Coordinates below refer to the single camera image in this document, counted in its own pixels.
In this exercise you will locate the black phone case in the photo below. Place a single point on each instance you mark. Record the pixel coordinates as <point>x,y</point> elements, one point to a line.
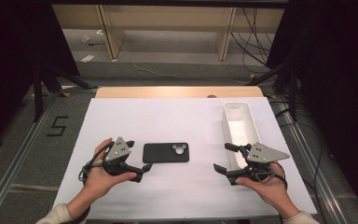
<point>161,153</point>

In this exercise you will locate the white table mat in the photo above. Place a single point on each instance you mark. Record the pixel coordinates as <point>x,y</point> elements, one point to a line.
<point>167,124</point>

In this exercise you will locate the white plastic bin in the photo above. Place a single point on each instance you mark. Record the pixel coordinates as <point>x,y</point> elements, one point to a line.
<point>240,130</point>

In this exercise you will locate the black metal stand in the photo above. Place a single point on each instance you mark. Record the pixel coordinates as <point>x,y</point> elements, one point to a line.
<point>38,93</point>
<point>293,93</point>

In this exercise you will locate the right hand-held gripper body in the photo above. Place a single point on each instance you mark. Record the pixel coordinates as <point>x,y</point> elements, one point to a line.
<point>264,154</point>

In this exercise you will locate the black curtain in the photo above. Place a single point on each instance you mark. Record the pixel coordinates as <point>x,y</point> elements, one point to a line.
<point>9,46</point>
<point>338,62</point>

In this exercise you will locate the person's left hand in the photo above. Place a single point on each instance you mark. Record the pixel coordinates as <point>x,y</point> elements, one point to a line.
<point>99,180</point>

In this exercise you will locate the metal floor rail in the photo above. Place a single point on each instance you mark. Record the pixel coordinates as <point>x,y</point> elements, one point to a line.
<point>310,168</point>
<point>12,168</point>

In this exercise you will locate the person's right hand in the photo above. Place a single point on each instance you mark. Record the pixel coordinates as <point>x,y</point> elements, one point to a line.
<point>272,191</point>

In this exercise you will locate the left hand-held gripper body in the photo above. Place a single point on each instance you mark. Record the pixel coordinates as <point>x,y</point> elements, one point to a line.
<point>117,151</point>

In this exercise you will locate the small white paper scrap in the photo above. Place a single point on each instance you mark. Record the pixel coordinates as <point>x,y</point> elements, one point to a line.
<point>99,32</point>

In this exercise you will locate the black pen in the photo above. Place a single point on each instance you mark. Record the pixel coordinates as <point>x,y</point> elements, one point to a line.
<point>96,44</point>

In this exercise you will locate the dark round table grommet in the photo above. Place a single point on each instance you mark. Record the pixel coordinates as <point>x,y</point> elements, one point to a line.
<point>212,96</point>

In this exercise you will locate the yellow floor tape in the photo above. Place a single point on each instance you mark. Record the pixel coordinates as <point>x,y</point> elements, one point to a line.
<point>272,96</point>
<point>64,95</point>
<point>252,76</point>

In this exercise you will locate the beige wooden shelf unit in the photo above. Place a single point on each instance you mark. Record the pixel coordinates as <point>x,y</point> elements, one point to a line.
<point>174,18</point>

